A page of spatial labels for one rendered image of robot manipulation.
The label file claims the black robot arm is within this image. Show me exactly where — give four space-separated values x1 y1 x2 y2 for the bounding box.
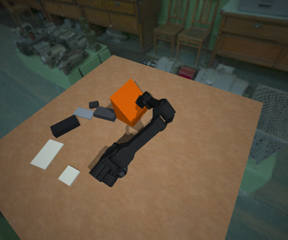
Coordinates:
89 91 176 182

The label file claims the dark grey controller unit with white label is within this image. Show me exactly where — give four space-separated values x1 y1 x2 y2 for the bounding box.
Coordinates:
116 167 128 178

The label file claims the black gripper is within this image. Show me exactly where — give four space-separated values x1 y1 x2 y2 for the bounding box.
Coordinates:
102 171 118 187

